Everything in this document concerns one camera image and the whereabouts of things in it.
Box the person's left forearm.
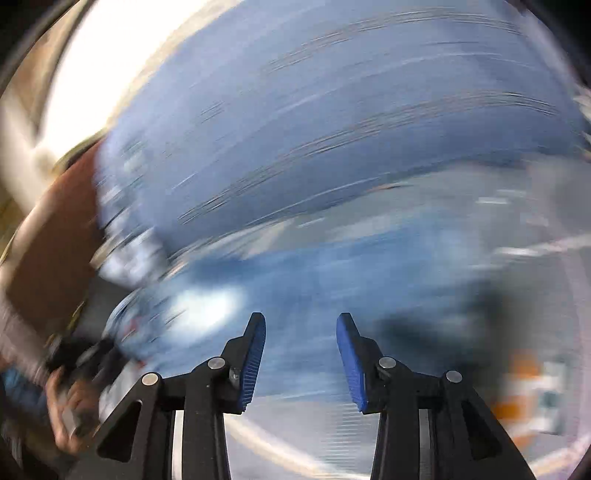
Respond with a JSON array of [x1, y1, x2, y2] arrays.
[[0, 277, 56, 379]]

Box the blue plaid quilt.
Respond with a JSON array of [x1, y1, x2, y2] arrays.
[[92, 0, 585, 264]]

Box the blue jeans pants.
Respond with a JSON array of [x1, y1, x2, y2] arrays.
[[104, 226, 513, 402]]

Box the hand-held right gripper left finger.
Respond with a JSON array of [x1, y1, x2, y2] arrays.
[[69, 312, 267, 480]]

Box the person's left hand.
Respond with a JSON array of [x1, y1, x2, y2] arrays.
[[45, 368, 101, 455]]

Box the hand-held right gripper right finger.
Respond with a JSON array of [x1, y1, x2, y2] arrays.
[[336, 312, 536, 480]]

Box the orange and white object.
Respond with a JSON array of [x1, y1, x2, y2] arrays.
[[492, 351, 571, 439]]

